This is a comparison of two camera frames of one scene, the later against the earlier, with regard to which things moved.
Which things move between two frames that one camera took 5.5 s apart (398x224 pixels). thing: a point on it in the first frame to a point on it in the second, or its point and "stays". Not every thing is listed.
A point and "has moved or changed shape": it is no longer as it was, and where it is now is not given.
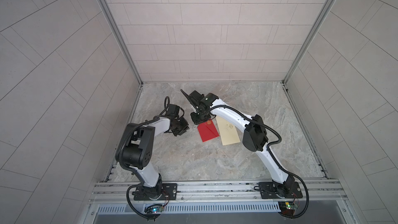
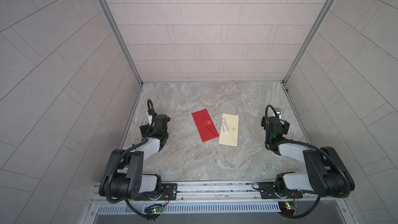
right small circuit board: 288,207 stays
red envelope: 207,130 stays
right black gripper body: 199,115 to 265,126
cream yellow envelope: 228,134 has moved or changed shape
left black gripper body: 179,126 to 145,128
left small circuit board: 158,209 stays
